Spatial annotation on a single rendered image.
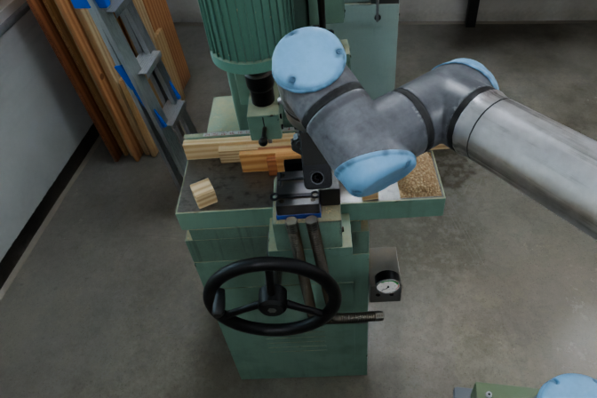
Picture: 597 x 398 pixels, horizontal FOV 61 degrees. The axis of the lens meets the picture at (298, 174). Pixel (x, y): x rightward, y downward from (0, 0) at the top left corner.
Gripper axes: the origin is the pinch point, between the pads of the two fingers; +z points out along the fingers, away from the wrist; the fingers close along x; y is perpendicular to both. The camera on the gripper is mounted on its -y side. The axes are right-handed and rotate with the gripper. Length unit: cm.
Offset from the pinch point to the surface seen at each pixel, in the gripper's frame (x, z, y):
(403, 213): -17.7, 21.2, -8.1
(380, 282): -12.3, 32.9, -22.4
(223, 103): 30, 53, 35
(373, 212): -11.0, 20.5, -7.7
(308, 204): 2.7, 4.8, -8.1
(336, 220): -2.5, 7.7, -11.0
